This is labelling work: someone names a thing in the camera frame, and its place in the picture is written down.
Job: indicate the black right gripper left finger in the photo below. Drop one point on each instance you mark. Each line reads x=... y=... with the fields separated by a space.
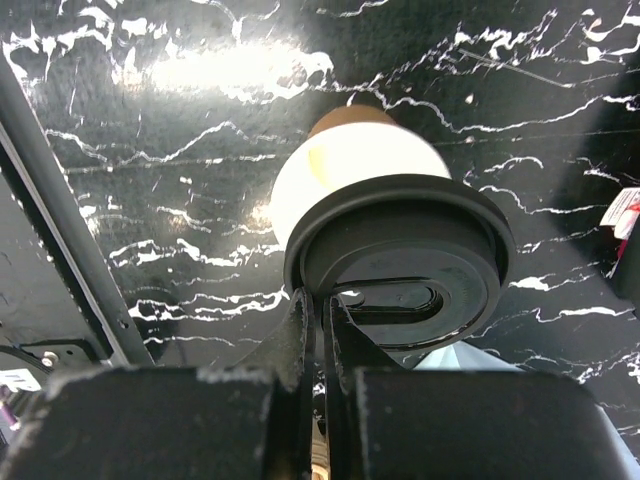
x=250 y=421

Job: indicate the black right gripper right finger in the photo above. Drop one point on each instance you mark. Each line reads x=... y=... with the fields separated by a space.
x=386 y=422

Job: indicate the single black cup lid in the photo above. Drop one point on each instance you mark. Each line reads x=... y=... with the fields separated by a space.
x=429 y=256

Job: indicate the single paper cup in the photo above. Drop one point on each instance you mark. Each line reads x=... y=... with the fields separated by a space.
x=348 y=145

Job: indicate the blue white paper bag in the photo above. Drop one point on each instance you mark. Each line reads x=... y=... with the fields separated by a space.
x=461 y=356

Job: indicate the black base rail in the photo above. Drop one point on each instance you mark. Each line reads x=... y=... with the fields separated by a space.
x=60 y=306

